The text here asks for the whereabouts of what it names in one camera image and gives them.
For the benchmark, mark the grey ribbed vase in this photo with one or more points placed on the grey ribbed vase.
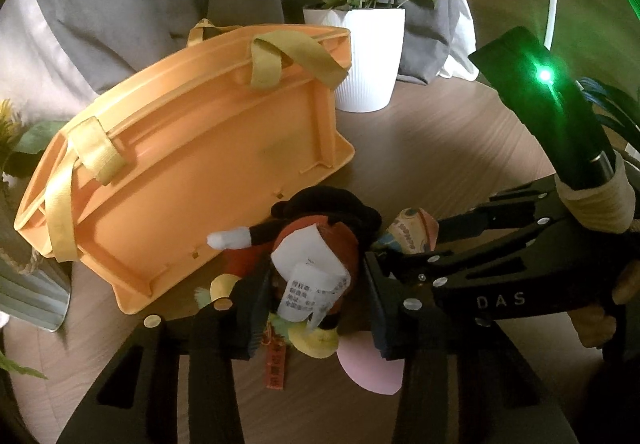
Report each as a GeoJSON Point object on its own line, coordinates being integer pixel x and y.
{"type": "Point", "coordinates": [30, 289]}

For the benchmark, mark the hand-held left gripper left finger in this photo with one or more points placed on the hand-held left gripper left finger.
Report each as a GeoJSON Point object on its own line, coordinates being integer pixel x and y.
{"type": "Point", "coordinates": [252, 324]}

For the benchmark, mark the person's right hand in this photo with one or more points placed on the person's right hand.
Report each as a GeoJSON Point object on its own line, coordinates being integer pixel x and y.
{"type": "Point", "coordinates": [595, 326]}

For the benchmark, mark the mouse plush toy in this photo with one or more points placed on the mouse plush toy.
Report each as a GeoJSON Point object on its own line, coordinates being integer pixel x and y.
{"type": "Point", "coordinates": [320, 224]}

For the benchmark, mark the pink round plush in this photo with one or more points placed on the pink round plush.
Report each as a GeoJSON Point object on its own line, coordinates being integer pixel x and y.
{"type": "Point", "coordinates": [370, 369]}

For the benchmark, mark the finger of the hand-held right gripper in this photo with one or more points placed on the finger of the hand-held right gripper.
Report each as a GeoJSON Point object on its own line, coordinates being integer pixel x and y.
{"type": "Point", "coordinates": [425, 264]}
{"type": "Point", "coordinates": [500, 216]}

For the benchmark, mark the pale pink curtain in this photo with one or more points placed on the pale pink curtain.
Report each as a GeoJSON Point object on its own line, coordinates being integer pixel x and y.
{"type": "Point", "coordinates": [40, 54]}

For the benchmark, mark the small orange printed pouch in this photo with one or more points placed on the small orange printed pouch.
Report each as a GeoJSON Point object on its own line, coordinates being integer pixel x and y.
{"type": "Point", "coordinates": [412, 226]}

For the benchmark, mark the white curtain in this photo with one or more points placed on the white curtain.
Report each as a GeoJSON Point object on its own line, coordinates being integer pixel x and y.
{"type": "Point", "coordinates": [460, 49]}

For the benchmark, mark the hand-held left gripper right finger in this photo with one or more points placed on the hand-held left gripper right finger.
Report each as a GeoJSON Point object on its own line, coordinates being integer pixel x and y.
{"type": "Point", "coordinates": [380, 324]}

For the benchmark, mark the green plant in white pot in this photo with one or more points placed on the green plant in white pot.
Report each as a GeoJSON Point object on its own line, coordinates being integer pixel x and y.
{"type": "Point", "coordinates": [370, 59]}

